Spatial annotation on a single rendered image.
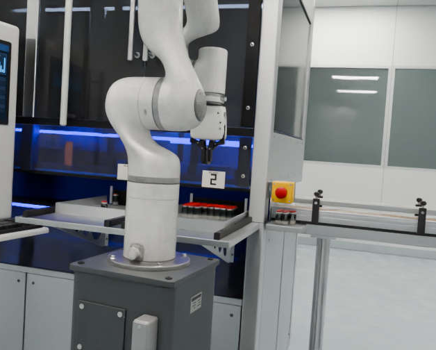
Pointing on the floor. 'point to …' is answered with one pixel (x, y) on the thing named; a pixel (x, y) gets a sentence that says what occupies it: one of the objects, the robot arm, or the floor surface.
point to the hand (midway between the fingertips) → (206, 157)
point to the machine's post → (261, 172)
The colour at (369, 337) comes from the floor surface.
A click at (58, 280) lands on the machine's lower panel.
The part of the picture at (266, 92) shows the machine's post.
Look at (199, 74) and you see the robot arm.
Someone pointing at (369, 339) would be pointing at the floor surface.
